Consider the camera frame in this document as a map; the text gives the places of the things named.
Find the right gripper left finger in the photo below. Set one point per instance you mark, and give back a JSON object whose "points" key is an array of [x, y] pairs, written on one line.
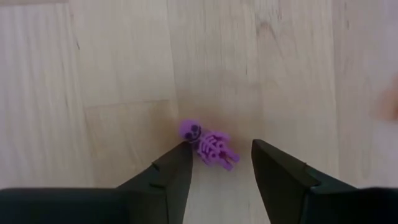
{"points": [[161, 189]]}

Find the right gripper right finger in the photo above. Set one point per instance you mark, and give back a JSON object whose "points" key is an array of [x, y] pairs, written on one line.
{"points": [[295, 196]]}

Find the purple skeleton figure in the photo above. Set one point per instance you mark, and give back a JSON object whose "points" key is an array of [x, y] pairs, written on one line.
{"points": [[211, 146]]}

